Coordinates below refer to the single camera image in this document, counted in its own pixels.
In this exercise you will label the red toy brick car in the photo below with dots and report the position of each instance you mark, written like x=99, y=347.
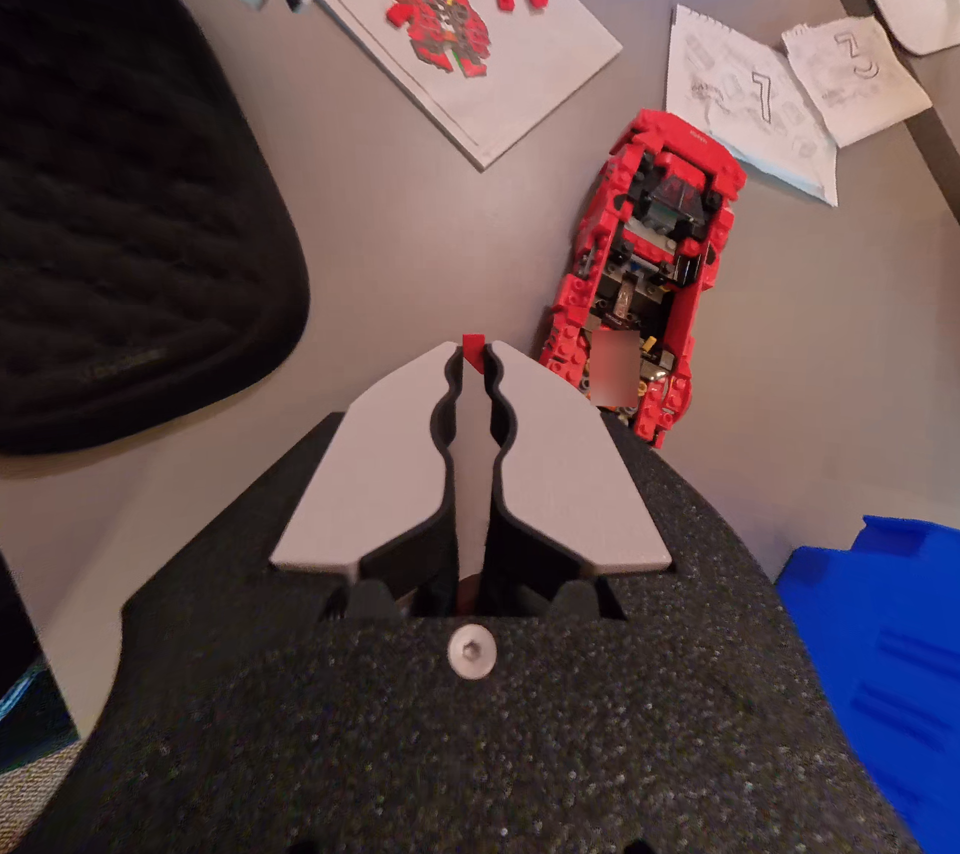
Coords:
x=675, y=148

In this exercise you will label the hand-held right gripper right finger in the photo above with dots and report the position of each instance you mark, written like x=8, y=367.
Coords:
x=570, y=486

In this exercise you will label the blue plastic bin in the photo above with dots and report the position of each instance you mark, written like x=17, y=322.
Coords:
x=885, y=644

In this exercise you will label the printed white paper bag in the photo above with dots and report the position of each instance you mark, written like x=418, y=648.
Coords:
x=735, y=103
x=855, y=81

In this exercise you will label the small red slope brick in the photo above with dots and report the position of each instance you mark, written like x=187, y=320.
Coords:
x=398, y=16

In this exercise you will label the small red brick piece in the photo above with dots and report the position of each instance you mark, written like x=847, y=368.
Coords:
x=474, y=350

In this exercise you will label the black padded seat cushion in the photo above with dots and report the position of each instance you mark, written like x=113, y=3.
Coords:
x=135, y=193

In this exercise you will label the white instruction booklet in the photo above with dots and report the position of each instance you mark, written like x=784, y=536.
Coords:
x=540, y=51

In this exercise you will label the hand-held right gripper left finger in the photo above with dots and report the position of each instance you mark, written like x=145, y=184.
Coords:
x=375, y=479

